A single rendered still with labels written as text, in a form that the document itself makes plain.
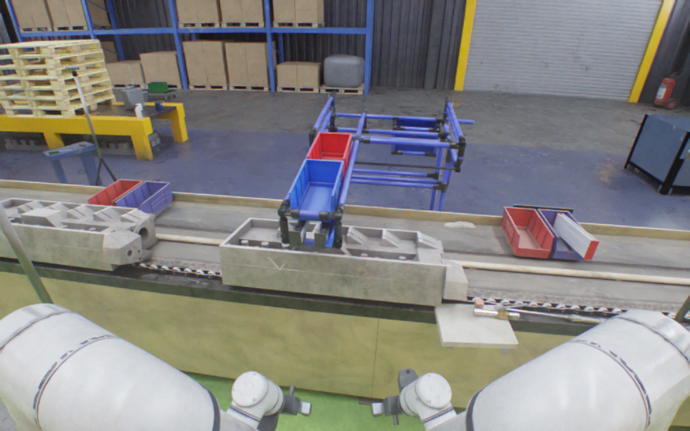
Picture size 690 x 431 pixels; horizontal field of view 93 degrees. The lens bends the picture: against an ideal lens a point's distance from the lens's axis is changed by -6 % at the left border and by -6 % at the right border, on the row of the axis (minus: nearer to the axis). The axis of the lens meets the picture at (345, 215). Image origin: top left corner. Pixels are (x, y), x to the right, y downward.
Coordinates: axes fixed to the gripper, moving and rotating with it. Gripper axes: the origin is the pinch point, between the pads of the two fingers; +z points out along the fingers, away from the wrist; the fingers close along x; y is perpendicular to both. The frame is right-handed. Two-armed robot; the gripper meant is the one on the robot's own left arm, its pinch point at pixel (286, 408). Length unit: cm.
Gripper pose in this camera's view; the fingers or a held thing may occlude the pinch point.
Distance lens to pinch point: 129.9
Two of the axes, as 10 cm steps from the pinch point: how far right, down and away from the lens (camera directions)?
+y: 1.1, -8.0, 5.9
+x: -9.8, 0.1, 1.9
